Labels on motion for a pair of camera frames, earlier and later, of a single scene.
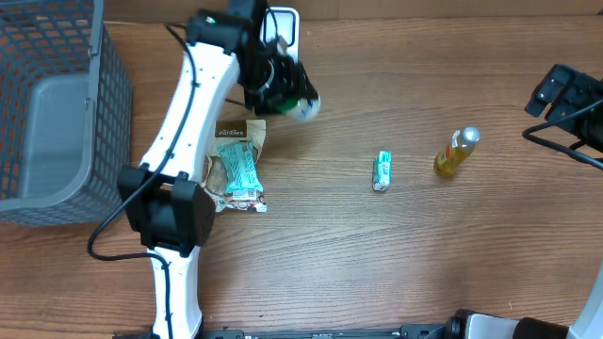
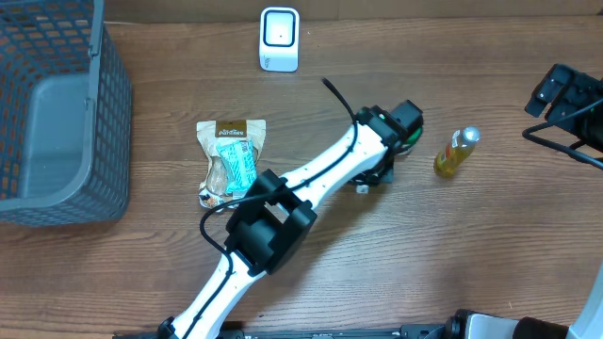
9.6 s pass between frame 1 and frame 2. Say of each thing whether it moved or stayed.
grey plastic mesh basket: stayed
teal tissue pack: moved
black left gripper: moved
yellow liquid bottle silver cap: stayed
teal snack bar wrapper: stayed
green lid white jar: moved
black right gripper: stayed
